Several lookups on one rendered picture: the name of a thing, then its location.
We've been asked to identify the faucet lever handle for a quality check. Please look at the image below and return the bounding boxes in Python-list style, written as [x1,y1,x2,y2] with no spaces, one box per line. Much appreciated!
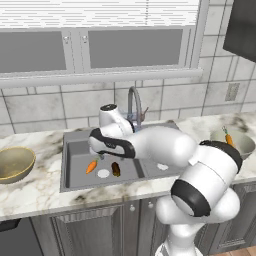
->
[141,106,150,122]

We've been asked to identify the grey cupboard door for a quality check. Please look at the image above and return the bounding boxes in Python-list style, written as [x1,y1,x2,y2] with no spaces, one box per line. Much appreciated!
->
[199,181,256,256]
[135,196,170,256]
[49,203,125,256]

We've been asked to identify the grey framed window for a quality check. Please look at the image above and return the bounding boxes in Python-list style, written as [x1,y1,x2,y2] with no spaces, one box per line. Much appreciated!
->
[0,0,211,89]

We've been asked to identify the black dishwasher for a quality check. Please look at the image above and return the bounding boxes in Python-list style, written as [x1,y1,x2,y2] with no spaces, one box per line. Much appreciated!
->
[0,217,45,256]

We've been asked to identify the orange carrot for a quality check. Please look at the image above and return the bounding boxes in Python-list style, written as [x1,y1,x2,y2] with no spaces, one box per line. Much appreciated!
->
[85,158,100,175]
[222,126,236,149]

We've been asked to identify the tan bowl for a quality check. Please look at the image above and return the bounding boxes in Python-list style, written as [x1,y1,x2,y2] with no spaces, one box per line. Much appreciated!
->
[0,146,37,185]

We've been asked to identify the white sink drain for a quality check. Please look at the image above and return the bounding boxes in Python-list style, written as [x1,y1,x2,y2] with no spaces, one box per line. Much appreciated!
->
[96,168,111,179]

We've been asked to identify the grey wall outlet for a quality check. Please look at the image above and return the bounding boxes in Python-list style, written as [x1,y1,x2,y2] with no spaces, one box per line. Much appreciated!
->
[224,82,241,103]

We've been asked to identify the brown sweet potato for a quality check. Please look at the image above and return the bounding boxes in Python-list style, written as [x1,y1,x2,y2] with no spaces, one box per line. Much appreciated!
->
[110,161,122,178]

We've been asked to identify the grey sink basin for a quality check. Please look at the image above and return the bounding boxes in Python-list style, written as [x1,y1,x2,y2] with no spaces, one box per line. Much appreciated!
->
[59,121,188,194]

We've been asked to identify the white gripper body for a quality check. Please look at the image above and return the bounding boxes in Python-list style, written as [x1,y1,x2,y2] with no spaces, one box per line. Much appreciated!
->
[88,145,105,161]

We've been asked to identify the grey curved faucet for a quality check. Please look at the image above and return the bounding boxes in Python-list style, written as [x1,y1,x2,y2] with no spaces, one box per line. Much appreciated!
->
[127,85,145,132]

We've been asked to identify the grey-beige bowl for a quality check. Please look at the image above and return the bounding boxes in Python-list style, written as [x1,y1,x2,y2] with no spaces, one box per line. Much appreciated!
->
[209,128,256,161]

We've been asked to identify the dark wall cupboard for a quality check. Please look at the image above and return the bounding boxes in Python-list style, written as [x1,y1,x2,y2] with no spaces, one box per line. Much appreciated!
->
[222,0,256,64]

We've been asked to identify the white window blinds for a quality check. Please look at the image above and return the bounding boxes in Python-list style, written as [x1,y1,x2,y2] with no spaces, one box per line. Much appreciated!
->
[0,0,201,30]

